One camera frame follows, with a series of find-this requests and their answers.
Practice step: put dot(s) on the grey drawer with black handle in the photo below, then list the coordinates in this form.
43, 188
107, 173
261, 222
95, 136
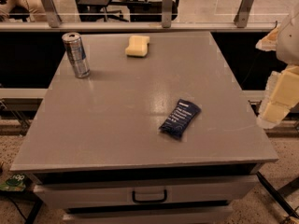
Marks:
154, 191

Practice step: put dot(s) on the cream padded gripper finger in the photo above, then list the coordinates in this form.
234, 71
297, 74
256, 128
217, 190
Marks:
280, 96
268, 42

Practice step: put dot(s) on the metal glass railing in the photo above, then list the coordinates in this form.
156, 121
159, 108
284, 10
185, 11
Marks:
62, 15

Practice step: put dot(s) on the dark blue rxbar wrapper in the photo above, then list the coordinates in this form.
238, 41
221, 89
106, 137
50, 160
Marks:
180, 118

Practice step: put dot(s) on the silver blue redbull can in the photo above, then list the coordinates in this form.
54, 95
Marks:
76, 54

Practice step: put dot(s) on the yellow sponge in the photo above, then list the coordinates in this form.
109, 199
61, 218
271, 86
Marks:
138, 46

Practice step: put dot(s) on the lower grey drawer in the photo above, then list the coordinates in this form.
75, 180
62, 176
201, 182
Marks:
190, 215

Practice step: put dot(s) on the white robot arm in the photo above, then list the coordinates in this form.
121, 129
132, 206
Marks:
288, 39

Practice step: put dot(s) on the black office chair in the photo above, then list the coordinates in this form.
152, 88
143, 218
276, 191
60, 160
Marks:
102, 0

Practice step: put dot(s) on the green chip bag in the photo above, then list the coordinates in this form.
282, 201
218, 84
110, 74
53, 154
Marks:
14, 183

